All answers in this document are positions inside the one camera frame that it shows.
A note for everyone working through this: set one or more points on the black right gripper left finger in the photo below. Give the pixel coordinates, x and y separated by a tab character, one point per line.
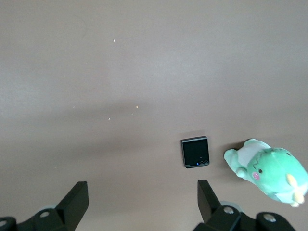
69	207

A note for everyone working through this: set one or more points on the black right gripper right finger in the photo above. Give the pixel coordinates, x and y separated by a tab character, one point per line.
209	209

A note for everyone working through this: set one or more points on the black flip phone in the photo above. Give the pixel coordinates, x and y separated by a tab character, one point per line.
195	151

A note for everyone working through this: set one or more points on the green dinosaur plush toy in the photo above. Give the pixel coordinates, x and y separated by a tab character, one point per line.
272	168

